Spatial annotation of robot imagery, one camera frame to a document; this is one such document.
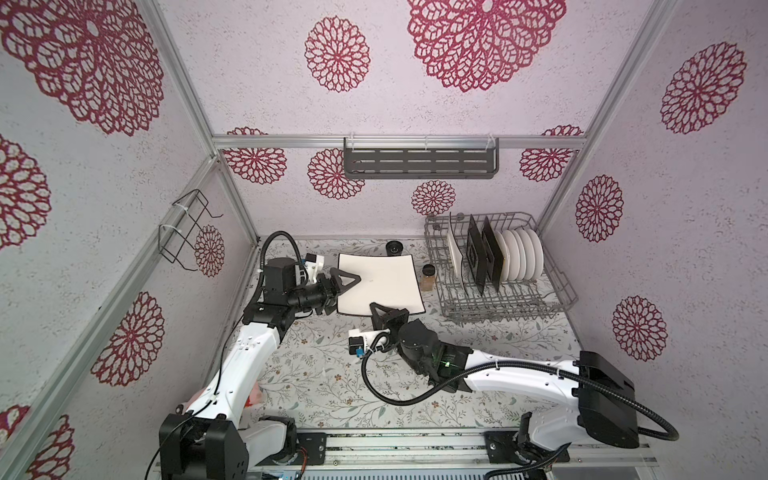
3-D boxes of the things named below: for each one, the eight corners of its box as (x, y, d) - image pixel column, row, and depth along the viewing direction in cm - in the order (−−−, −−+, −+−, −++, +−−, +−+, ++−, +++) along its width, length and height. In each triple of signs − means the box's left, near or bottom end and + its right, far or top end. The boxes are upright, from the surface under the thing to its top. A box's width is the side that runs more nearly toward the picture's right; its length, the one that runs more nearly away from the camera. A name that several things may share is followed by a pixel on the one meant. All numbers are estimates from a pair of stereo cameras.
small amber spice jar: (421, 292, 106) (423, 276, 99) (419, 280, 110) (422, 264, 102) (432, 292, 106) (436, 276, 99) (431, 280, 110) (434, 264, 102)
